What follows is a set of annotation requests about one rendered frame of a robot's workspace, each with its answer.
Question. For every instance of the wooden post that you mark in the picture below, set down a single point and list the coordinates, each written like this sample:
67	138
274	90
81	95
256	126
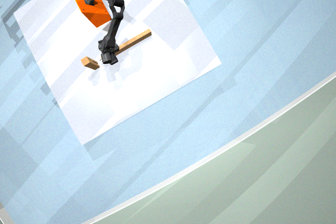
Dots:
90	63

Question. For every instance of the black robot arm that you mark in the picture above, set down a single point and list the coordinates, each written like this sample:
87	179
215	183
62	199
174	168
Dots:
108	44

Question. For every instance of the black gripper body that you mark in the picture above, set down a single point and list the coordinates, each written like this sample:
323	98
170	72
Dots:
113	59

